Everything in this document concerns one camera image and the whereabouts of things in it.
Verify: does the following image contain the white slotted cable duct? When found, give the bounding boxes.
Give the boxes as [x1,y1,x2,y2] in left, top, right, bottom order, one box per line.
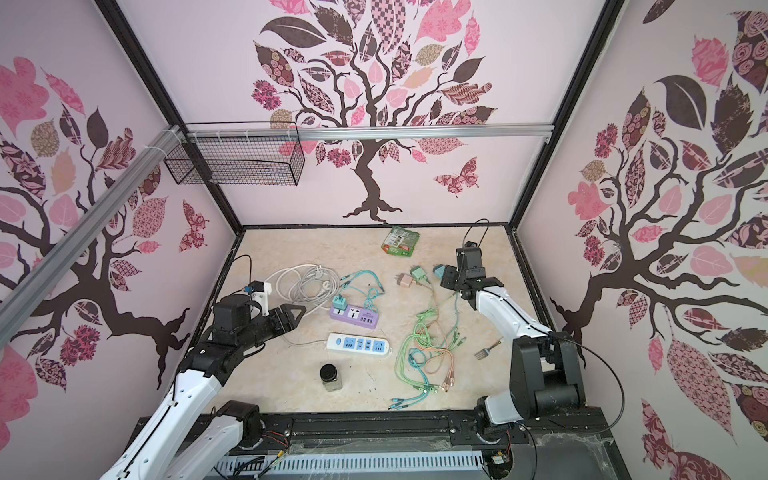
[206,451,488,479]

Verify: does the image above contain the white coiled power cord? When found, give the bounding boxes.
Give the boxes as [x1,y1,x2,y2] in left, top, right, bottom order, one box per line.
[261,263,342,328]

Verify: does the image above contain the white blue power strip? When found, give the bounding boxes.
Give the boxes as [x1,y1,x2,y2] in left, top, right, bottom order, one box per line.
[326,333,391,357]

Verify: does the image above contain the tangled green pink cables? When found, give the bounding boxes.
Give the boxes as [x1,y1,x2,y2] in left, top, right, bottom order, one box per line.
[386,281,469,412]

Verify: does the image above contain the light green charger plug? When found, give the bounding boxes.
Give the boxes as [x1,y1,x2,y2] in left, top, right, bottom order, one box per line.
[410,266,429,283]

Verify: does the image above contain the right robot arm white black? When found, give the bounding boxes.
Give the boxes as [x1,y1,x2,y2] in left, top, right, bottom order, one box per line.
[441,242,586,425]

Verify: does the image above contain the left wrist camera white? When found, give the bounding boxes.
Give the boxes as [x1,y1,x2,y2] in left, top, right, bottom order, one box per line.
[244,281,272,315]

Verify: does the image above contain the teal multi-head charging cable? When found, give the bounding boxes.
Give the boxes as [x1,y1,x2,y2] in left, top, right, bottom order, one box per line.
[338,269,386,313]

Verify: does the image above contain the aluminium rail bar left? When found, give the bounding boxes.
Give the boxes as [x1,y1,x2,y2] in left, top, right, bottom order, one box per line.
[1,125,183,346]

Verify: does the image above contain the black wire mesh basket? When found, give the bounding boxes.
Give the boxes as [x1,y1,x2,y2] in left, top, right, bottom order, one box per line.
[164,120,305,186]

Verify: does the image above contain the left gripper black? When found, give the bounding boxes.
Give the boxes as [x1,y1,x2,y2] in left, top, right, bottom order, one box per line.
[237,303,306,352]

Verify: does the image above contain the purple power strip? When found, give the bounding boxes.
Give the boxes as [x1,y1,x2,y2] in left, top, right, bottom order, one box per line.
[329,305,379,330]

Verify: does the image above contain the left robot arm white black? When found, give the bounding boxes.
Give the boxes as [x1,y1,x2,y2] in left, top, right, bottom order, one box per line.
[101,294,307,479]

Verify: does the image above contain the teal green charger plug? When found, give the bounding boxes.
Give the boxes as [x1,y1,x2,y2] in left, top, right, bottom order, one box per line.
[433,264,446,279]

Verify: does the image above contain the green snack packet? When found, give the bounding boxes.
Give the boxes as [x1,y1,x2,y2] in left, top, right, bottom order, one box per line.
[381,226,421,257]

